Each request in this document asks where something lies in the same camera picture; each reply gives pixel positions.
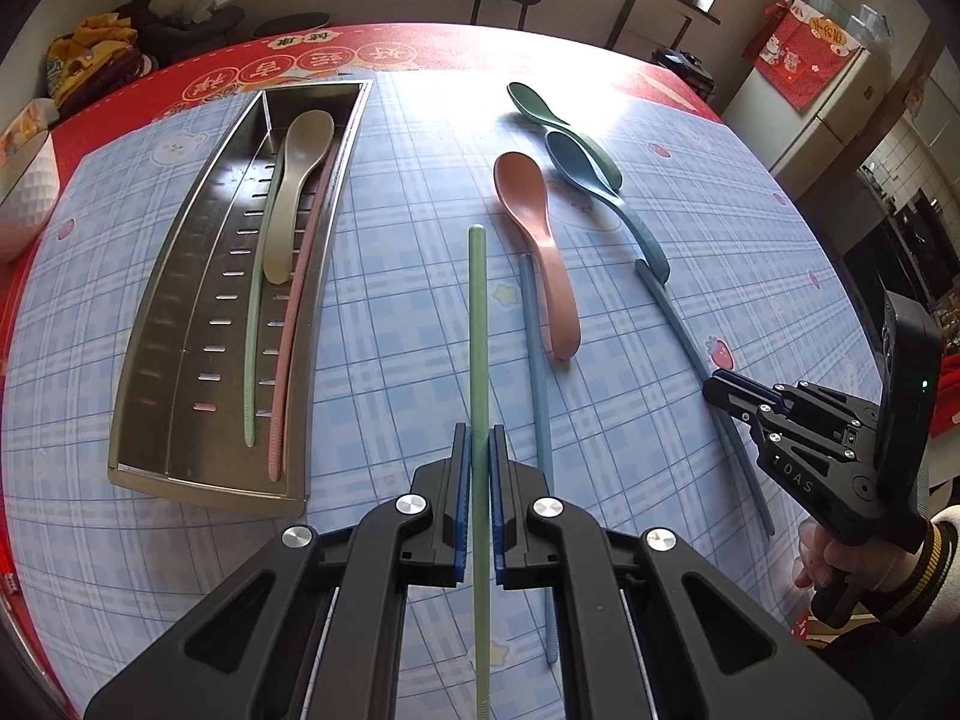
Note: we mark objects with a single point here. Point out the red hanging cloth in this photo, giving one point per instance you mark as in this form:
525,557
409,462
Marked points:
802,60

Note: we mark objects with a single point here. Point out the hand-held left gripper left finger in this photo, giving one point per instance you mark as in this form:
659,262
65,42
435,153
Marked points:
463,510

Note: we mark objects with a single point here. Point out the beige spoon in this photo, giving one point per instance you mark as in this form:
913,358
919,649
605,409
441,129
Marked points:
296,180

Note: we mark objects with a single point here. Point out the blue plaid tablecloth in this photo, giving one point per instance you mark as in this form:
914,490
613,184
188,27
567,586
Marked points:
412,165

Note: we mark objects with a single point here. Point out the blue chopstick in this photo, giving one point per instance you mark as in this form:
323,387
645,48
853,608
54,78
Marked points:
675,322
536,375

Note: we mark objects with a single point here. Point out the white fridge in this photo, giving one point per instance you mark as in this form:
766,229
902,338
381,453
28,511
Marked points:
825,135

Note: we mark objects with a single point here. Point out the green chopstick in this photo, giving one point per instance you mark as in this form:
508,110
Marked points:
251,360
478,330

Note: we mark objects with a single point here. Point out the blue spoon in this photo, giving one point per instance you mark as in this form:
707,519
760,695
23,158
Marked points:
577,161

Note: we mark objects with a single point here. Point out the pile of bags and clothes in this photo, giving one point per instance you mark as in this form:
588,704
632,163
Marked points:
195,34

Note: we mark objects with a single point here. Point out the person's right forearm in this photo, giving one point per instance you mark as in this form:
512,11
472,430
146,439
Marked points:
934,562

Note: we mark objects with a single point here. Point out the orange snack packet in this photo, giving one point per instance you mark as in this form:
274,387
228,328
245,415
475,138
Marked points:
22,127

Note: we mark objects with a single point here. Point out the red printed tablecloth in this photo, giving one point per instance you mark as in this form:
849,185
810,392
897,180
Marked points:
450,45

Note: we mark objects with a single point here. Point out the green spoon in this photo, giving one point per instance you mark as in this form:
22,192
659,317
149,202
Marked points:
532,101

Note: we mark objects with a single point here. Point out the clear plastic containers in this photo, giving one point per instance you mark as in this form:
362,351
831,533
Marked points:
862,22

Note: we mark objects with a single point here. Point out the white textured bowl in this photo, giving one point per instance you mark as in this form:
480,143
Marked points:
26,202

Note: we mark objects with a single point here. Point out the pink chopstick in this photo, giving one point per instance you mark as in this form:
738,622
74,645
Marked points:
294,360
279,390

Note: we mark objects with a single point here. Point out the pink spoon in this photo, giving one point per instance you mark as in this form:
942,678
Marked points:
525,195

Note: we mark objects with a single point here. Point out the person's right hand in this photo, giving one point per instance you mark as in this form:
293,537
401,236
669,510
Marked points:
877,566

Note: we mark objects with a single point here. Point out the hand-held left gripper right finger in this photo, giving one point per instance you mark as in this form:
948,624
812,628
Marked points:
496,510

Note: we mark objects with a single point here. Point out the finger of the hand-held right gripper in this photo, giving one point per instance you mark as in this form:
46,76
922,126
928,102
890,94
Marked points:
825,401
780,427

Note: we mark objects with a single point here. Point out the metal utensil tray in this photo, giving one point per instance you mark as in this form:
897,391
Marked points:
195,330

